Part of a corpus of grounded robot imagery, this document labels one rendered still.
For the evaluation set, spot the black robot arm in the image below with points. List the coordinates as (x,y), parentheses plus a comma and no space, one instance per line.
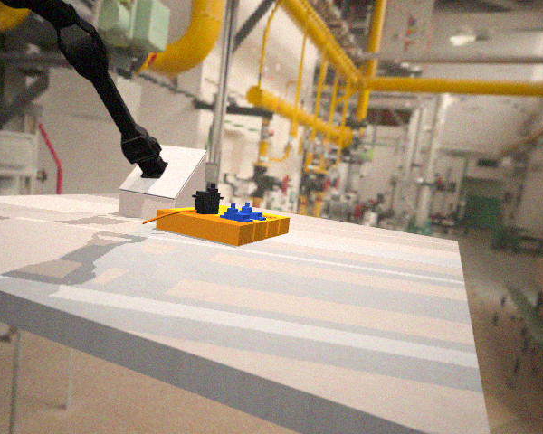
(89,58)

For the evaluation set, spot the black micro servo with brown cable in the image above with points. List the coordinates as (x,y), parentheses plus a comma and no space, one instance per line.
(206,202)

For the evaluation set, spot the orange flat deck plate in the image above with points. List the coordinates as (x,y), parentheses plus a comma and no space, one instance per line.
(231,225)

